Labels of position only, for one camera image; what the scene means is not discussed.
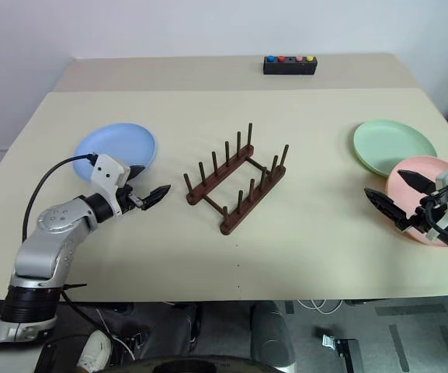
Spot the grey rounded shape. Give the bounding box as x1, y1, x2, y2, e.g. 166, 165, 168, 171
249, 300, 297, 367

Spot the blue plastic plate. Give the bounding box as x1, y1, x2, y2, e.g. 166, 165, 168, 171
71, 122, 158, 184

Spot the dark rounded shape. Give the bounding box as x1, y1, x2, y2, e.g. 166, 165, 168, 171
140, 302, 202, 361

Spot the white shoe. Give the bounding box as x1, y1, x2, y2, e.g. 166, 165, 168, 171
76, 329, 113, 373

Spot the green plastic plate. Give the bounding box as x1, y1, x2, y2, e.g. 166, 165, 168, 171
352, 119, 439, 180

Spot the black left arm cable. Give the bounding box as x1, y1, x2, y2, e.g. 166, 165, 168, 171
22, 154, 98, 242

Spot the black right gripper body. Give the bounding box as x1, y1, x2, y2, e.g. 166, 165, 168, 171
400, 186, 448, 234

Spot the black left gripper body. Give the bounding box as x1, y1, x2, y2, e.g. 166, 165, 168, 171
116, 184, 147, 215

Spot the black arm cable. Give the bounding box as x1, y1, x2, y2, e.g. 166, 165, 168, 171
424, 200, 448, 249
22, 154, 98, 242

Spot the cream table mat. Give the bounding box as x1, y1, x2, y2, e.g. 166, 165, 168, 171
0, 87, 448, 303

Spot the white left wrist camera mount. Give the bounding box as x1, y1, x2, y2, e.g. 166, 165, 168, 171
90, 154, 130, 217

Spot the dark round disc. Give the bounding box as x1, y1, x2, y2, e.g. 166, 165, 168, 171
128, 354, 275, 373

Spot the white thin cable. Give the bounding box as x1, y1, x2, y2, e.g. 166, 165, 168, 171
98, 309, 136, 363
296, 298, 346, 314

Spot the pink-red plastic plate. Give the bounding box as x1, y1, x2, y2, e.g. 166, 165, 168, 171
385, 155, 448, 249

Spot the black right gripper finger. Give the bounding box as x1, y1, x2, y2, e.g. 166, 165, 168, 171
397, 169, 436, 194
363, 187, 408, 228

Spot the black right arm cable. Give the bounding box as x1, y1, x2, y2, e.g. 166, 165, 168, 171
424, 200, 448, 249

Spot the brown wooden dish rack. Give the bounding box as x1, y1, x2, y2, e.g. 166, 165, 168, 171
182, 122, 290, 237

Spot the black button box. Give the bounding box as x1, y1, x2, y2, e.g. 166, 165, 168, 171
262, 55, 318, 76

